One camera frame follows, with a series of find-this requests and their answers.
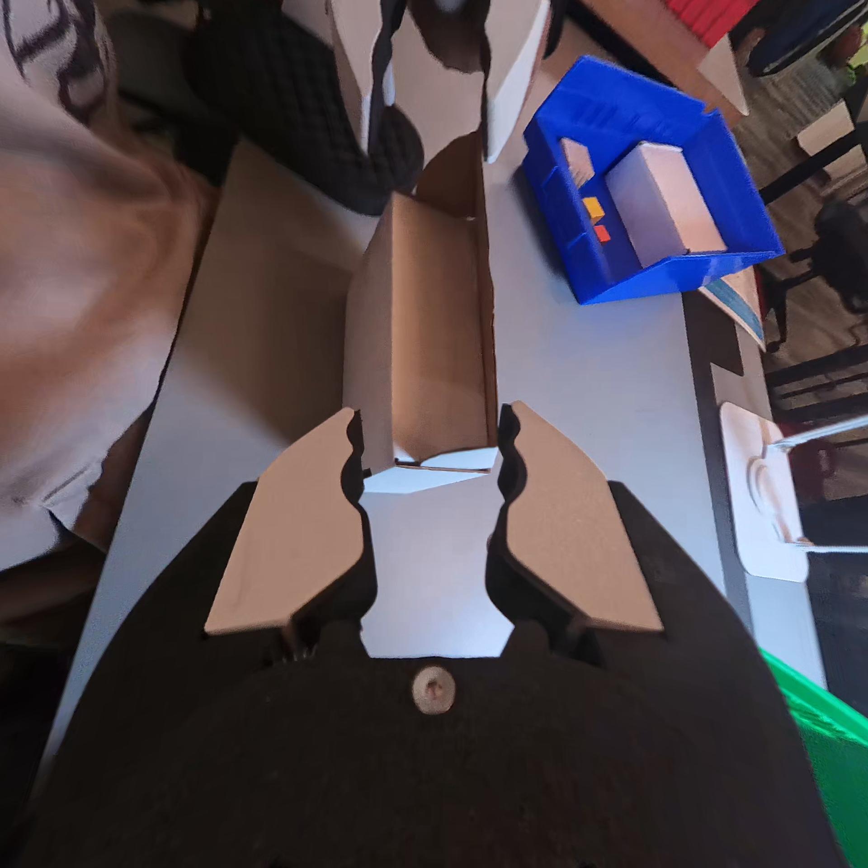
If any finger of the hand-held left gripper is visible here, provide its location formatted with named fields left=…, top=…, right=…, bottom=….
left=329, top=0, right=408, bottom=153
left=478, top=0, right=553, bottom=164

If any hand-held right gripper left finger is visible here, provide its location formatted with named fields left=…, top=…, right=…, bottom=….
left=203, top=407, right=378, bottom=655

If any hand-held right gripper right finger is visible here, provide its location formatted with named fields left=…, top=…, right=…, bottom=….
left=486, top=400, right=665, bottom=645

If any cardboard box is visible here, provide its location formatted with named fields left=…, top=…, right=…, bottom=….
left=342, top=132, right=504, bottom=496

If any person's left forearm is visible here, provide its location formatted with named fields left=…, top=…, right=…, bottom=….
left=0, top=156, right=218, bottom=435

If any black quilted cushion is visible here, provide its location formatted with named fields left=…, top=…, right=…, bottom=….
left=186, top=0, right=425, bottom=217

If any blue plastic bin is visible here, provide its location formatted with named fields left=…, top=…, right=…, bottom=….
left=522, top=54, right=788, bottom=306

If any white desk stand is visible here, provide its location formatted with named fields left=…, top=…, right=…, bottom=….
left=719, top=400, right=868, bottom=584

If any red ribbed item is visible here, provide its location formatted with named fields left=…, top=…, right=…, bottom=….
left=661, top=0, right=764, bottom=48

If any person's white printed shirt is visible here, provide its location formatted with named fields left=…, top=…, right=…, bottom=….
left=0, top=0, right=204, bottom=572

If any blue printed paper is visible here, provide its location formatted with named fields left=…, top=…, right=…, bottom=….
left=698, top=266, right=769, bottom=354

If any green plastic bin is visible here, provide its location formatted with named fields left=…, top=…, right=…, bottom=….
left=759, top=647, right=868, bottom=863

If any black office chair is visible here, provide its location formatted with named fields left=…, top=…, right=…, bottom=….
left=759, top=198, right=868, bottom=354

